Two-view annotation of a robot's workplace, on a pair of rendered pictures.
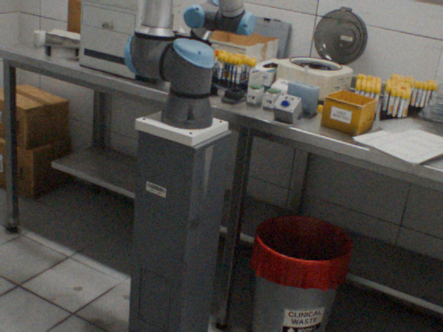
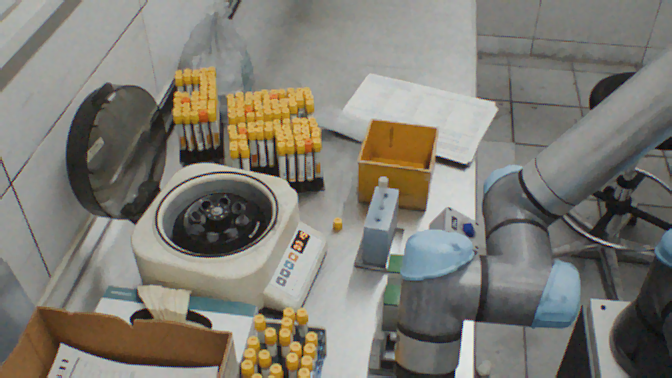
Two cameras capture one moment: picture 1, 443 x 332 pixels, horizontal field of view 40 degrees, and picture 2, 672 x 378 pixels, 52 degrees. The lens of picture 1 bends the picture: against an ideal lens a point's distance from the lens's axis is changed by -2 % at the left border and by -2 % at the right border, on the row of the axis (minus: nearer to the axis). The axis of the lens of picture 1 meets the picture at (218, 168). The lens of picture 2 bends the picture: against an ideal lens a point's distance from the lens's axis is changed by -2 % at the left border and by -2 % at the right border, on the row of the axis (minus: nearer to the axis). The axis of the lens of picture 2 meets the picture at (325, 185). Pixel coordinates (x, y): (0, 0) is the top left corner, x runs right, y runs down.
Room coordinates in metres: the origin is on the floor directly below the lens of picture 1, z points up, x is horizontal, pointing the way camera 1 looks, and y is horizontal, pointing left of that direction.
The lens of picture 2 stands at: (2.40, 0.52, 1.78)
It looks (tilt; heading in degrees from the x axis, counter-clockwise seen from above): 42 degrees down; 252
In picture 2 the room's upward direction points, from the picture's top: 1 degrees counter-clockwise
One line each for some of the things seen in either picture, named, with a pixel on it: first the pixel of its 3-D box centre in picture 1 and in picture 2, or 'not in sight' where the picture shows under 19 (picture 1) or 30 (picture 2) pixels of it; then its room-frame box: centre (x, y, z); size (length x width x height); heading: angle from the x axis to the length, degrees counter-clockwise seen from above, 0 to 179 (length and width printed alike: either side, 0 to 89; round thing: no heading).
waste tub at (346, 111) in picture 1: (349, 112); (398, 164); (1.95, -0.40, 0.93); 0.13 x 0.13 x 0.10; 57
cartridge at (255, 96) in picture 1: (255, 95); (398, 308); (2.08, -0.10, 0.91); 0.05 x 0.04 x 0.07; 151
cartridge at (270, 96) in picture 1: (271, 99); (401, 277); (2.05, -0.15, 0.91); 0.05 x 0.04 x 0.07; 151
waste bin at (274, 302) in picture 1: (293, 286); not in sight; (1.99, -0.33, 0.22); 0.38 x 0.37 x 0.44; 61
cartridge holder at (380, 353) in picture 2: (234, 95); (400, 354); (2.10, -0.03, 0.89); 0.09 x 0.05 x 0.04; 151
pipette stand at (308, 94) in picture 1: (301, 99); (380, 228); (2.04, -0.25, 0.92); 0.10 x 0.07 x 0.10; 56
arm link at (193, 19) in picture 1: (204, 16); (523, 280); (2.02, 0.10, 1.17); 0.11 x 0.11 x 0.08; 64
